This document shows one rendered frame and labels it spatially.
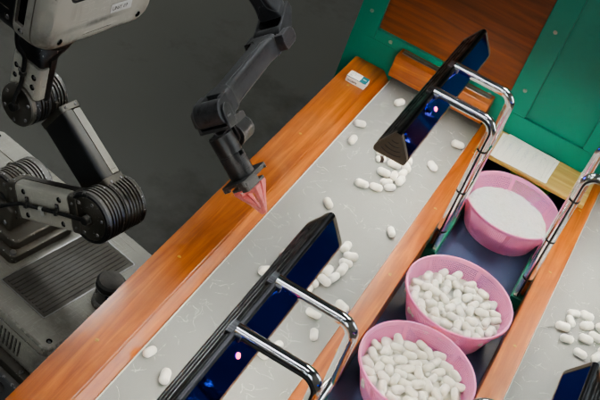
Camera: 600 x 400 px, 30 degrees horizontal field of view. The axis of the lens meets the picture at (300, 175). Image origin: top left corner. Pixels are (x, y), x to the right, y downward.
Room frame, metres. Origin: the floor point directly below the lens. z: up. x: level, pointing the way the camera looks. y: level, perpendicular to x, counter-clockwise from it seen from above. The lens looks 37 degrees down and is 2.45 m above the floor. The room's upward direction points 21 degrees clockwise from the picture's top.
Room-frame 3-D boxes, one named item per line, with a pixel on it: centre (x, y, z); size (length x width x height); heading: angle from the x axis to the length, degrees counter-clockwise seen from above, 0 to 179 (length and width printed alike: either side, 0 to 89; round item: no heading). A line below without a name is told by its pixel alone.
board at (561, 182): (2.64, -0.60, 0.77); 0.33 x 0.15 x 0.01; 77
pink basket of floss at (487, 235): (2.43, -0.55, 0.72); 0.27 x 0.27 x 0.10
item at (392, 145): (2.33, -0.24, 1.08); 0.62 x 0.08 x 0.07; 167
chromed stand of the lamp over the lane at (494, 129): (2.31, -0.32, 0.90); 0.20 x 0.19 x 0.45; 167
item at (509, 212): (2.43, -0.55, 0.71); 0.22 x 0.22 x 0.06
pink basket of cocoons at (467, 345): (2.00, -0.45, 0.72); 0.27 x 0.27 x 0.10
